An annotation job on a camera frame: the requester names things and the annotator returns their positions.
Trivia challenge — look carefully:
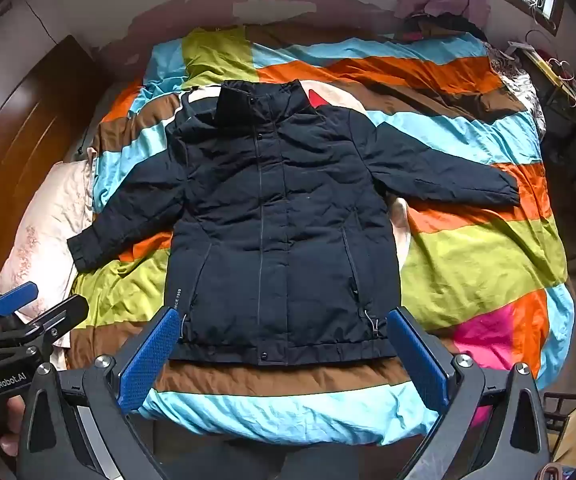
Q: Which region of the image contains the dark navy padded jacket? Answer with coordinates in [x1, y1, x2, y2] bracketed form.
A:
[66, 79, 521, 367]

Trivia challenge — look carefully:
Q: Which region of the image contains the brown wooden headboard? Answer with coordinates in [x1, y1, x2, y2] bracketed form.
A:
[0, 34, 99, 261]

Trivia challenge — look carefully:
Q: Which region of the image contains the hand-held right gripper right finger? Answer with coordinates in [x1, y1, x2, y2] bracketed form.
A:
[386, 306, 555, 480]

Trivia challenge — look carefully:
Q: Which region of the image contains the grey floral patterned cloth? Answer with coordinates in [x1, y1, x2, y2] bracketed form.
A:
[485, 40, 546, 136]

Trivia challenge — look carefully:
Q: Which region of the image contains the pile of dark clothes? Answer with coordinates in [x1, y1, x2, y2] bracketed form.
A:
[402, 12, 489, 43]

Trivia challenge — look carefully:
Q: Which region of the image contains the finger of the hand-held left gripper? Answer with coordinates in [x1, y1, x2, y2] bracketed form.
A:
[15, 294, 90, 347]
[0, 281, 39, 318]

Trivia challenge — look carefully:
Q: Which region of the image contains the dark wooden chair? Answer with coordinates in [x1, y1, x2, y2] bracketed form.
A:
[542, 391, 576, 438]

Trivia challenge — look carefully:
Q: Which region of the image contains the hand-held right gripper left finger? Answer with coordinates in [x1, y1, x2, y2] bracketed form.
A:
[18, 306, 183, 480]

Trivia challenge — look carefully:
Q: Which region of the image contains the pale pink floral pillow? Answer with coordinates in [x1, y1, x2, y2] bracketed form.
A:
[0, 160, 99, 323]

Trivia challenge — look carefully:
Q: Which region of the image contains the cluttered side table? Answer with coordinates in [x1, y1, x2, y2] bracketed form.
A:
[510, 42, 576, 176]

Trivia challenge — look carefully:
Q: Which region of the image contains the colourful striped blanket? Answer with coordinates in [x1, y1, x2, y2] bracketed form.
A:
[65, 25, 576, 448]

